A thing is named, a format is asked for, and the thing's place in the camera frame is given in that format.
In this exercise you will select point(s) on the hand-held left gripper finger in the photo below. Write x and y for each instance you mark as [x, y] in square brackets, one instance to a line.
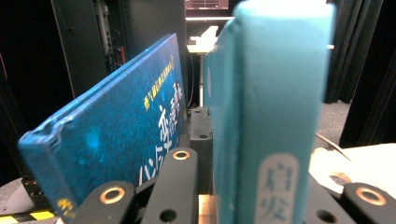
[200, 127]

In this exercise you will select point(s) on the sky-blue picture book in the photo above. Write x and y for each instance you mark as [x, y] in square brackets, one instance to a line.
[274, 93]

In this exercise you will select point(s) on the dark blue picture book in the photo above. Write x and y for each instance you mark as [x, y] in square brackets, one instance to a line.
[109, 130]

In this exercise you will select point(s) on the black equipment cabinet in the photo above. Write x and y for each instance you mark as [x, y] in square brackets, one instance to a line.
[81, 46]

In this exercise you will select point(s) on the black curtain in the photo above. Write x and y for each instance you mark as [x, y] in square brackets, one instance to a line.
[358, 62]

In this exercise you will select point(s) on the black yellow striped stand base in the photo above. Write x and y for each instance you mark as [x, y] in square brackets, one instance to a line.
[40, 214]

